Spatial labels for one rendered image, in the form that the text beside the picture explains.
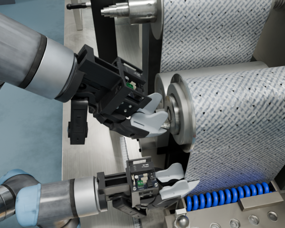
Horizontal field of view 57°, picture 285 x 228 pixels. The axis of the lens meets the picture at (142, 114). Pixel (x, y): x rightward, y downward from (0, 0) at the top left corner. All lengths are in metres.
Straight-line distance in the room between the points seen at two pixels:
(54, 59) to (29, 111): 2.06
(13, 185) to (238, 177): 0.51
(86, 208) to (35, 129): 1.74
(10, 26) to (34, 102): 2.12
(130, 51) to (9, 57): 0.97
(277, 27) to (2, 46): 0.65
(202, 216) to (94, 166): 0.37
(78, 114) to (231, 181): 0.40
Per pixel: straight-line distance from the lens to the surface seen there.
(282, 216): 0.70
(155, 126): 0.45
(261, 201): 0.67
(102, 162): 0.85
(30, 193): 0.56
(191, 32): 0.61
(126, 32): 1.41
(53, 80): 0.35
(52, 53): 0.35
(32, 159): 2.07
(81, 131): 0.44
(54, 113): 2.30
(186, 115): 0.44
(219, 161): 0.55
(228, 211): 0.66
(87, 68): 0.36
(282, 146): 0.60
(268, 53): 0.82
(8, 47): 0.34
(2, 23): 0.35
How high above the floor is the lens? 1.61
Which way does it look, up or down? 48 degrees down
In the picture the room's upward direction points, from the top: straight up
